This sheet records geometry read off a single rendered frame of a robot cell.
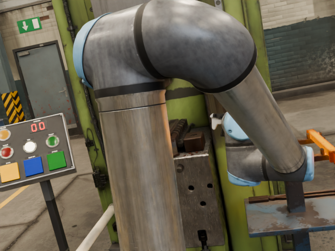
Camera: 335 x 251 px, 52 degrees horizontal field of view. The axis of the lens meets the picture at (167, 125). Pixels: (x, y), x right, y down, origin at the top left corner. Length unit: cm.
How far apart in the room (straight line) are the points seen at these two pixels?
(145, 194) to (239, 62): 24
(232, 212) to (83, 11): 124
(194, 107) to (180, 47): 157
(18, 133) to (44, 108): 666
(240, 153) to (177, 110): 112
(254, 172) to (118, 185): 50
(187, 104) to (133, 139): 152
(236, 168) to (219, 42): 56
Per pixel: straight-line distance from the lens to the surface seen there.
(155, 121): 53
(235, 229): 190
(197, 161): 154
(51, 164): 162
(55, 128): 168
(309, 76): 780
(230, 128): 96
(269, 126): 69
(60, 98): 817
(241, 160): 98
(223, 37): 49
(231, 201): 183
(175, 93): 204
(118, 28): 52
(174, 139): 159
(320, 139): 142
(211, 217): 165
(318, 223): 141
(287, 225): 140
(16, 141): 170
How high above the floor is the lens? 137
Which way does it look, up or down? 11 degrees down
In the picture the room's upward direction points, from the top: 12 degrees counter-clockwise
